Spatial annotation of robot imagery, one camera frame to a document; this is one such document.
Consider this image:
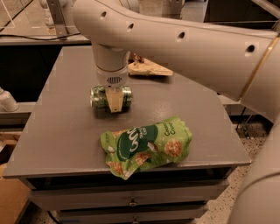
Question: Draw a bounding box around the lower grey drawer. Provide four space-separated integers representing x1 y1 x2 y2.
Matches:
58 204 207 224

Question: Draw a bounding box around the white pipe fitting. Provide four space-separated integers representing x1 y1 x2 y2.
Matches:
0 87 19 112

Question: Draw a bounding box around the cardboard box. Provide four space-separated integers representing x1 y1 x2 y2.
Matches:
0 132 32 224

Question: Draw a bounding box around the metal bracket left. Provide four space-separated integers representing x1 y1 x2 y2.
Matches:
46 0 73 39

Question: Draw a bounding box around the upper grey drawer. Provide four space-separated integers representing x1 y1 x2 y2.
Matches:
29 179 229 211

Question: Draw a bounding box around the green soda can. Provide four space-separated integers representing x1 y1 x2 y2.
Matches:
90 86 132 111

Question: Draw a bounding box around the black cable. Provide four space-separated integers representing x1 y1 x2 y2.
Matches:
0 31 81 41

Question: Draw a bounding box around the grey drawer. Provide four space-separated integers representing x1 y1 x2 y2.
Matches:
29 179 229 211
58 204 207 224

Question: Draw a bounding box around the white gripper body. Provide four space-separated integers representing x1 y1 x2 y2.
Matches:
95 66 128 88

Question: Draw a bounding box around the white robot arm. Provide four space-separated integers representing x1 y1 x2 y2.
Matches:
73 0 280 224

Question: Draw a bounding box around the green snack bag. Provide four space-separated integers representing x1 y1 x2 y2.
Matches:
101 116 193 180

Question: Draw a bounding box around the brown snack bag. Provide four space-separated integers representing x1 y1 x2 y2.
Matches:
128 52 173 76

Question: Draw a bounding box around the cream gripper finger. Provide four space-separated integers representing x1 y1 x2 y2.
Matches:
106 87 123 113

